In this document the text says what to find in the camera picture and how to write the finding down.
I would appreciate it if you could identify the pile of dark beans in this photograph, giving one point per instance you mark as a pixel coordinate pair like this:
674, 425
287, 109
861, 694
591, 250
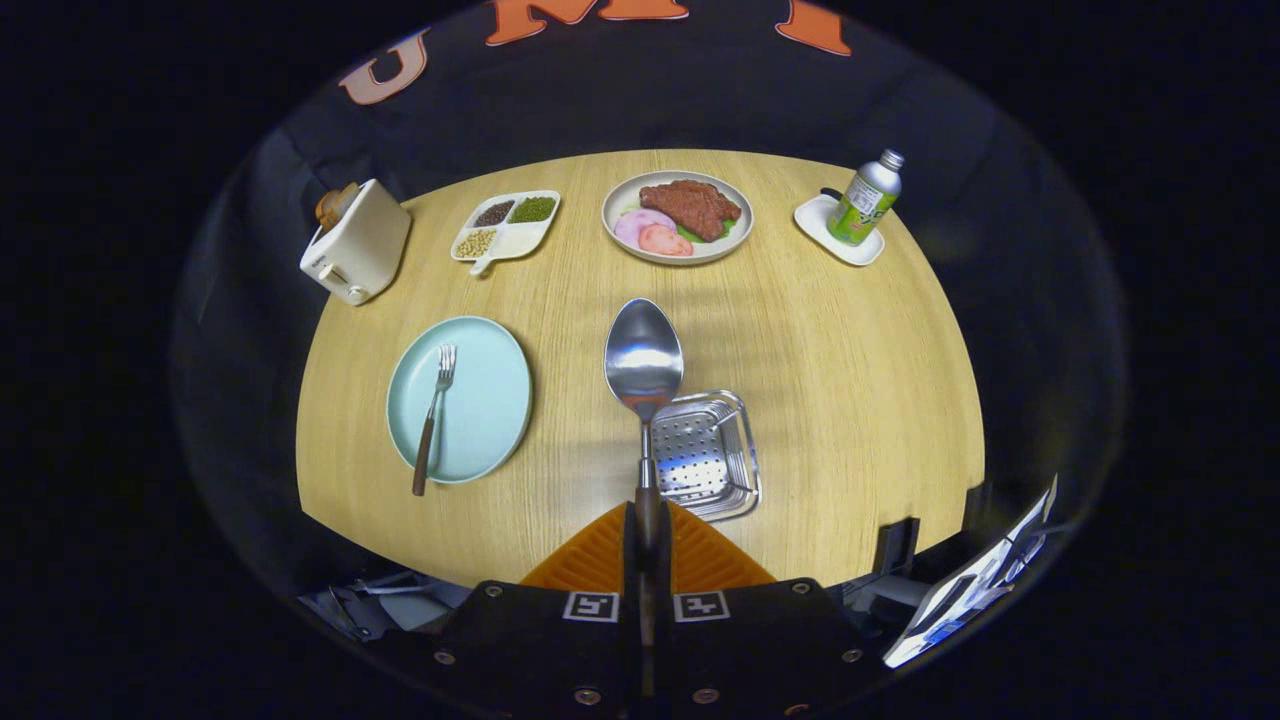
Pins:
494, 213

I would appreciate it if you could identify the pink ham slices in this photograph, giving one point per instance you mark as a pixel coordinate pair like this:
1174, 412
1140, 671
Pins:
650, 235

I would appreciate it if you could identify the perforated metal basket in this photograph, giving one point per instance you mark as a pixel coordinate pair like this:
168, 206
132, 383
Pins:
705, 460

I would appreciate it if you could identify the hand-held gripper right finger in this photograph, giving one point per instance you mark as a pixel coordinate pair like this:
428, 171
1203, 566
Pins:
666, 570

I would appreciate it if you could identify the white printed sheet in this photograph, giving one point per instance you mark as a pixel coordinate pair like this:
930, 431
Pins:
975, 585

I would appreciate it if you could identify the light blue plate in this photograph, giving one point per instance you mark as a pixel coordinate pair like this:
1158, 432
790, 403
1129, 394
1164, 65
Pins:
490, 400

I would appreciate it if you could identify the beige round food plate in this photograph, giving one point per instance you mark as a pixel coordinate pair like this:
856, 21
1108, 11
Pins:
620, 205

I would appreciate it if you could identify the pile of yellow soybeans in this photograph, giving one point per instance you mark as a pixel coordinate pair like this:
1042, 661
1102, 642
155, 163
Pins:
476, 243

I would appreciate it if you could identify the green lettuce leaf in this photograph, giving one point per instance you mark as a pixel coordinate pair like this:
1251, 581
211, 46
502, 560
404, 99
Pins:
728, 228

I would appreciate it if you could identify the brown steak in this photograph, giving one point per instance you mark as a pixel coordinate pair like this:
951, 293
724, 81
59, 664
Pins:
690, 205

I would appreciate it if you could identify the silver bottle green label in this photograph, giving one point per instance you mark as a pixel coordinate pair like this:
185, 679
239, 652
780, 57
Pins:
865, 200

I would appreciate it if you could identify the brown toasted bread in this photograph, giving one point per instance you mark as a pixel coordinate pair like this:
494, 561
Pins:
335, 205

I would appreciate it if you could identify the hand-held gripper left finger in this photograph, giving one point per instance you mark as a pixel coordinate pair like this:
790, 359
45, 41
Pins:
629, 570

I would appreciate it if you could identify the white square coaster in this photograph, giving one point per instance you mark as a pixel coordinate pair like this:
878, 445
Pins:
815, 220

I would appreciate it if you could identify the pile of green beans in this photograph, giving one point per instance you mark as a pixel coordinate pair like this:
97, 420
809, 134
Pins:
533, 209

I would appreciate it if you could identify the black bracket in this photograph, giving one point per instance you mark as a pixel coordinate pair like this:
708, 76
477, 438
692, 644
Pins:
897, 545
977, 505

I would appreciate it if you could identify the grey metal equipment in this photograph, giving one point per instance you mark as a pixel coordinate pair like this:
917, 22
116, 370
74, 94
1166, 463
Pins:
400, 605

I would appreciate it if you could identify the white toaster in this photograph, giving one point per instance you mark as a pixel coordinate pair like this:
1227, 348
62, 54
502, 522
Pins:
360, 250

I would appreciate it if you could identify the white divided dish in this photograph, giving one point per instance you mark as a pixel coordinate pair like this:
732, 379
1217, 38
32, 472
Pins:
520, 243

